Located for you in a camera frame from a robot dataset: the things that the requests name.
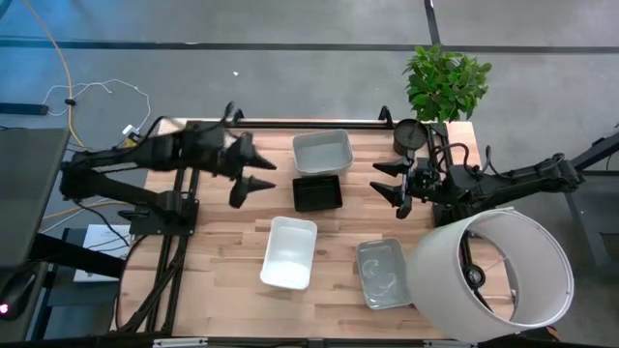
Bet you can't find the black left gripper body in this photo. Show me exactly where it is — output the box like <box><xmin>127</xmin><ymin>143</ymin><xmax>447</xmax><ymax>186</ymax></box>
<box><xmin>183</xmin><ymin>120</ymin><xmax>251</xmax><ymax>180</ymax></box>

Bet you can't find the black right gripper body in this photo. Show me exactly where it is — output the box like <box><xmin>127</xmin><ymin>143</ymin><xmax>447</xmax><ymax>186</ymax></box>
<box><xmin>396</xmin><ymin>153</ymin><xmax>439</xmax><ymax>219</ymax></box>

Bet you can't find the grey plastic basket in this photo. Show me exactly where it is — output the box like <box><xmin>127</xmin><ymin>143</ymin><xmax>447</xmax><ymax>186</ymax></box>
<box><xmin>356</xmin><ymin>236</ymin><xmax>413</xmax><ymax>311</ymax></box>
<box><xmin>292</xmin><ymin>129</ymin><xmax>355</xmax><ymax>168</ymax></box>
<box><xmin>292</xmin><ymin>129</ymin><xmax>355</xmax><ymax>178</ymax></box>

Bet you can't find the white plastic basket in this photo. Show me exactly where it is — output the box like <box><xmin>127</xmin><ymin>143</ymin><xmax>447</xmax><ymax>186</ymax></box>
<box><xmin>259</xmin><ymin>216</ymin><xmax>319</xmax><ymax>292</ymax></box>

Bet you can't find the black slatted plastic basket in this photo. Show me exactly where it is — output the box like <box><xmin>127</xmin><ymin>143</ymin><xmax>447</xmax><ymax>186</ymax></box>
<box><xmin>291</xmin><ymin>174</ymin><xmax>344</xmax><ymax>214</ymax></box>

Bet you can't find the black plant pot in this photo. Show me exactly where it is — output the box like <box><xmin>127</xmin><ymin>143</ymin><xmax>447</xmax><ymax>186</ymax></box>
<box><xmin>392</xmin><ymin>118</ymin><xmax>430</xmax><ymax>158</ymax></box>

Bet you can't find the white lamp shade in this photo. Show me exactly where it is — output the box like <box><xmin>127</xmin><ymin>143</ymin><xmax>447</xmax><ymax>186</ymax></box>
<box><xmin>404</xmin><ymin>206</ymin><xmax>576</xmax><ymax>345</ymax></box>

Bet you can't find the green leafy plant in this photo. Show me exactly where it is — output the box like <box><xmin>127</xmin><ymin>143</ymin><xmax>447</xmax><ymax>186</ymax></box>
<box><xmin>402</xmin><ymin>43</ymin><xmax>493</xmax><ymax>123</ymax></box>

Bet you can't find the black floor tape strip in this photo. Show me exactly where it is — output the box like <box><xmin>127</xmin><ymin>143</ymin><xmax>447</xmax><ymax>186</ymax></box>
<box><xmin>424</xmin><ymin>0</ymin><xmax>442</xmax><ymax>47</ymax></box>
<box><xmin>0</xmin><ymin>37</ymin><xmax>619</xmax><ymax>55</ymax></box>

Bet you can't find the black lamp stand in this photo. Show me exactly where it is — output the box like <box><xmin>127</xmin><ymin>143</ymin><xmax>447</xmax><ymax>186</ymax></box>
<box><xmin>458</xmin><ymin>230</ymin><xmax>495</xmax><ymax>313</ymax></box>

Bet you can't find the white paper booklet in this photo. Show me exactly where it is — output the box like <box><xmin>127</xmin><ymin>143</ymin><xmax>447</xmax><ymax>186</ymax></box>
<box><xmin>73</xmin><ymin>223</ymin><xmax>133</xmax><ymax>284</ymax></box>

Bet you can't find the black desk leg bar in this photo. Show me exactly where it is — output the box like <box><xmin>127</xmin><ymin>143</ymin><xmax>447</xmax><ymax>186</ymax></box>
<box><xmin>27</xmin><ymin>231</ymin><xmax>128</xmax><ymax>280</ymax></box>

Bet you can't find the black metal stand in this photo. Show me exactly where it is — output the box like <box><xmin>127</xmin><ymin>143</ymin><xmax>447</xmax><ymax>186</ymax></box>
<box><xmin>563</xmin><ymin>130</ymin><xmax>619</xmax><ymax>268</ymax></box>

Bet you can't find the dark grey side table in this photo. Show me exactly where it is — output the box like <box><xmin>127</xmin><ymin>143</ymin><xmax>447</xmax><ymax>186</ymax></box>
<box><xmin>0</xmin><ymin>126</ymin><xmax>73</xmax><ymax>271</ymax></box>

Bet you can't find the black power strip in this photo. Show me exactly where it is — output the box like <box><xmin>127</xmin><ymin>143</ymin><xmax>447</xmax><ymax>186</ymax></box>
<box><xmin>0</xmin><ymin>101</ymin><xmax>50</xmax><ymax>117</ymax></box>

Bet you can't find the black computer mouse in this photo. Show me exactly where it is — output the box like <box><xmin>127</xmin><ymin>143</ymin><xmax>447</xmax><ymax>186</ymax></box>
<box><xmin>0</xmin><ymin>273</ymin><xmax>39</xmax><ymax>321</ymax></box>

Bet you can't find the black metal rig frame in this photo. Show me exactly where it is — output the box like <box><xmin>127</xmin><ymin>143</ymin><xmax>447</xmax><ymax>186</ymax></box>
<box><xmin>114</xmin><ymin>104</ymin><xmax>457</xmax><ymax>335</ymax></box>

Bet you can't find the white cable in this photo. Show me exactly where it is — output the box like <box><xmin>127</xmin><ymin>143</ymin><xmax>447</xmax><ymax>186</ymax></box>
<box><xmin>42</xmin><ymin>78</ymin><xmax>152</xmax><ymax>141</ymax></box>

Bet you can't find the yellow cable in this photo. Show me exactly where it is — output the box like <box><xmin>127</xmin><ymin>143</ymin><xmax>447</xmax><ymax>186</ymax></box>
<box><xmin>42</xmin><ymin>200</ymin><xmax>105</xmax><ymax>221</ymax></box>
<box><xmin>22</xmin><ymin>0</ymin><xmax>141</xmax><ymax>161</ymax></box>

